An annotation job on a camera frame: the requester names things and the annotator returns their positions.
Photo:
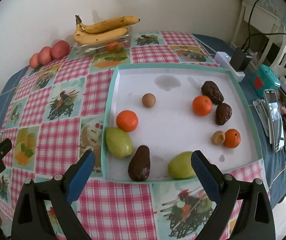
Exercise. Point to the small brown longan fruit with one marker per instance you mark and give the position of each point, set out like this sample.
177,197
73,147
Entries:
148,100

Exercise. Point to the pink checkered fruit tablecloth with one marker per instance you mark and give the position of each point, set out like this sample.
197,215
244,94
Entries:
42,147

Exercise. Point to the large red apple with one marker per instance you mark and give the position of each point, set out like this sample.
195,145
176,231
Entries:
60,49

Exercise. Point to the dark wrinkled avocado on tray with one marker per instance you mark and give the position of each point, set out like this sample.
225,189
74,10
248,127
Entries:
211,90

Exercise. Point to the large orange tangerine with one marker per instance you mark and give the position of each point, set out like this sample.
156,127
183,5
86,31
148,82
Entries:
202,105

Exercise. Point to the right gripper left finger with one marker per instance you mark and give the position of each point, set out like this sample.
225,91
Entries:
31,220

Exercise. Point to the teal plastic box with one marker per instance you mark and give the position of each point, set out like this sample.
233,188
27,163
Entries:
264,78

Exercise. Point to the middle red apple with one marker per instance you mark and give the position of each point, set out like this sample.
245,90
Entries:
45,56

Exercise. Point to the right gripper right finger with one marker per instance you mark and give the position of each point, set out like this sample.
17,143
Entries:
255,219

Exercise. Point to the white tray with teal rim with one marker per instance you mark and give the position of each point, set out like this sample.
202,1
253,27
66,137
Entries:
170,127

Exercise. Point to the green guava fruit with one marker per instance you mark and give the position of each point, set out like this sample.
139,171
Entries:
180,166
118,142

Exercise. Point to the brown round longan fruit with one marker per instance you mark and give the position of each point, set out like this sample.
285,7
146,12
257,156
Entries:
218,138

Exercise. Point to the small orange tangerine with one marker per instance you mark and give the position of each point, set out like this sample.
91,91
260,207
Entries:
232,138

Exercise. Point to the upper yellow banana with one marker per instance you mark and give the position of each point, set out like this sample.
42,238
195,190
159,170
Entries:
108,25

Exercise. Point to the black power adapter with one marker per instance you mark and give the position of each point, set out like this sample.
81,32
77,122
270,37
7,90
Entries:
240,59

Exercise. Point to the lower yellow banana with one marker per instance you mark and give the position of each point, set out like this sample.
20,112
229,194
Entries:
82,37

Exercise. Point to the white phone stand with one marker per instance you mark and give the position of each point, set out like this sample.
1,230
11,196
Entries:
260,110

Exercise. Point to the yellow banana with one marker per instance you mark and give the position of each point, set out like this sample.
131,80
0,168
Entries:
108,25
82,37

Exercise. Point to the clear plastic fruit container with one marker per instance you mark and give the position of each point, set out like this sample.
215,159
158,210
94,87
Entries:
93,49

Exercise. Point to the orange fruit in container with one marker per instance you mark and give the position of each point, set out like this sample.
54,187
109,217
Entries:
111,46

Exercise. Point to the white power strip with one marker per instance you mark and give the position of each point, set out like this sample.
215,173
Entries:
223,60

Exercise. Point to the dark brown avocado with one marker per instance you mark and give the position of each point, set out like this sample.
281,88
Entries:
223,114
140,164

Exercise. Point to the small pale red apple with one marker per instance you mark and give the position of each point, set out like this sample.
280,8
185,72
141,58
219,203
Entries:
34,61

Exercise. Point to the white wooden furniture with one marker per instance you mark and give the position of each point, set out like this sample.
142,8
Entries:
270,26

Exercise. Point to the smartphone on stand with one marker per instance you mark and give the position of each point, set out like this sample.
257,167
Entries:
274,119

